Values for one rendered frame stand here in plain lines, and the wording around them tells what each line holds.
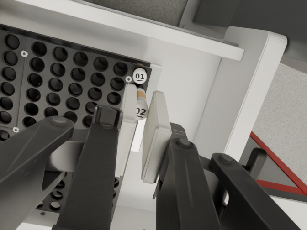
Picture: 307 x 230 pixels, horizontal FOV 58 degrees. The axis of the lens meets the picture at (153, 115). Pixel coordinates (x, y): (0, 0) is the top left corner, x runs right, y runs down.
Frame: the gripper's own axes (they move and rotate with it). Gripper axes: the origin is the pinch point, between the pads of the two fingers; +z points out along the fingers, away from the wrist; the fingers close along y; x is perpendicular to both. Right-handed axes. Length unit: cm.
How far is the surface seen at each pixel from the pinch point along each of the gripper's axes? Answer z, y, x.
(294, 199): 25.7, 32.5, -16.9
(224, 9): 64, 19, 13
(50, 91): 9.9, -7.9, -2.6
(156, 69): 15.3, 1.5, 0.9
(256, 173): 9.3, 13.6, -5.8
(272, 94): 102, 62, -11
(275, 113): 102, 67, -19
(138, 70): 8.9, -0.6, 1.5
